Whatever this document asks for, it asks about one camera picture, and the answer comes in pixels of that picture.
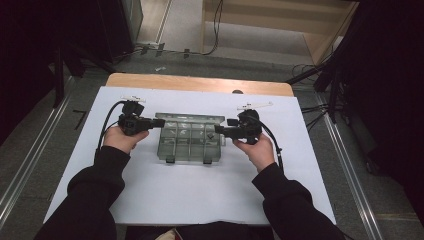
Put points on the person's right hand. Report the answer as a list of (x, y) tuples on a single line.
[(258, 153)]

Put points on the smoky transparent plastic organizer box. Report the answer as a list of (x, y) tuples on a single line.
[(190, 140)]

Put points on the white board table cover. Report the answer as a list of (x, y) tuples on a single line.
[(186, 190)]

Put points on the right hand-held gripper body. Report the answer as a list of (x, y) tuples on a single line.
[(250, 125)]

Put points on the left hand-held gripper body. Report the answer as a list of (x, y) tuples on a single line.
[(133, 123)]

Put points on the black curtain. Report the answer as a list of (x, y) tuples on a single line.
[(390, 83), (26, 50)]

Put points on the aluminium floor rail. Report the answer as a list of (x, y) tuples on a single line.
[(350, 173), (30, 156)]

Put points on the wooden shelf unit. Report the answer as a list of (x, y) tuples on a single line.
[(266, 23)]

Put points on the wooden table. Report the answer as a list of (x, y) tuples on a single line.
[(186, 82)]

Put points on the person's left hand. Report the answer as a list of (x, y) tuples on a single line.
[(123, 140)]

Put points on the black metal stand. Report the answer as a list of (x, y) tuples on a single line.
[(328, 80), (61, 73)]

